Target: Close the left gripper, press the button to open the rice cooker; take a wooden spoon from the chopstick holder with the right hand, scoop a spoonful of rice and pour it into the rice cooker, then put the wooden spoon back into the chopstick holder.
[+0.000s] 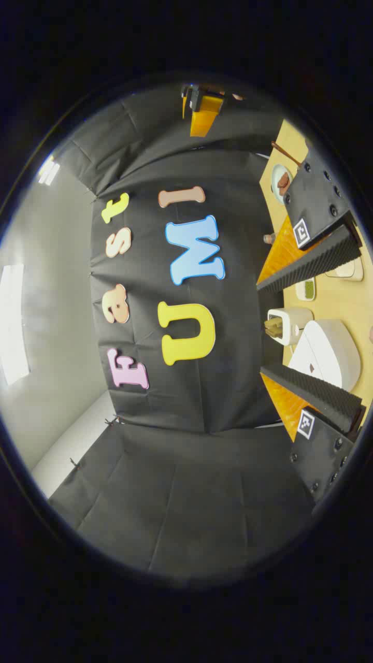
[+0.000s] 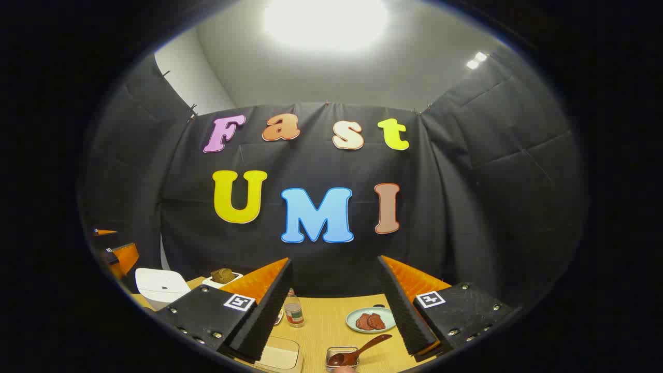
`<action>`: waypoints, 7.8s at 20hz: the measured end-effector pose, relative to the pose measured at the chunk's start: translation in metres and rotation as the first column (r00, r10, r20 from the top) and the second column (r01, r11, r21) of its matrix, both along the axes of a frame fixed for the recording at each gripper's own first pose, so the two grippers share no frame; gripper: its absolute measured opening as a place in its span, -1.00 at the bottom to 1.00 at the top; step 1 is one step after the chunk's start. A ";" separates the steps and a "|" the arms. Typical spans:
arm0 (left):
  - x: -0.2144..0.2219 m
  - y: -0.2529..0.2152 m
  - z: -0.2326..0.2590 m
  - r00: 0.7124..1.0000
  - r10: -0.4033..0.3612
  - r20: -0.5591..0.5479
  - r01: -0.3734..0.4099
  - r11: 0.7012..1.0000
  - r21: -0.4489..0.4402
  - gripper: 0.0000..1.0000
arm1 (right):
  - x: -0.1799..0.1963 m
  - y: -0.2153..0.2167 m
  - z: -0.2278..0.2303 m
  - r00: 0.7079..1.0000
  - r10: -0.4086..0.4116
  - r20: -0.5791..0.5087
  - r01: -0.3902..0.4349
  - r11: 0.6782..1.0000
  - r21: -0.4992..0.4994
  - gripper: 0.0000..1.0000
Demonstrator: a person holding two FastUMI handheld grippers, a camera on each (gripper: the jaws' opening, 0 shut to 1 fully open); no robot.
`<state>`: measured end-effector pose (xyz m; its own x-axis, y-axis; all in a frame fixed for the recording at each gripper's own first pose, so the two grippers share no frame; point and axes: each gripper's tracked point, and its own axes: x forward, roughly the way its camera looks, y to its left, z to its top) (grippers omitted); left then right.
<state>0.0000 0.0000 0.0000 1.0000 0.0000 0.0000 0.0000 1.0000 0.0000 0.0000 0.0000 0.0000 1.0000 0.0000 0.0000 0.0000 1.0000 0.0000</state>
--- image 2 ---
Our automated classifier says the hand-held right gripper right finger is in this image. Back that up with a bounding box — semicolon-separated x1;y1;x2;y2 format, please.
377;254;514;358

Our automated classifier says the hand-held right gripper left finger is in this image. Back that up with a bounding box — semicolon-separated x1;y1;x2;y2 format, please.
155;257;294;363

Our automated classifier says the white rice cooker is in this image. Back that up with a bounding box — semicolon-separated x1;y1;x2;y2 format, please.
136;268;191;310

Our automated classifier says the brown wooden spoon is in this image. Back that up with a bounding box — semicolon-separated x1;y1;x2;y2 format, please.
328;334;393;367

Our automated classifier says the pale green plate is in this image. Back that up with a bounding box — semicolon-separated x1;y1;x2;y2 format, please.
345;307;397;334

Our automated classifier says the clear plastic water bottle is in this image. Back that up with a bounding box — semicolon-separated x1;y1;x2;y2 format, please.
284;289;305;328

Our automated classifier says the light wooden cutting board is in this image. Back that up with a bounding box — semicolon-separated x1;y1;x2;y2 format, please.
254;337;304;371

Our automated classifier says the white toaster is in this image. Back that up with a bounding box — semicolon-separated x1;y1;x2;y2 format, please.
202;268;244;289

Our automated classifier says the black backdrop cloth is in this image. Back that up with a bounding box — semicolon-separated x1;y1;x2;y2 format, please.
78;44;588;322

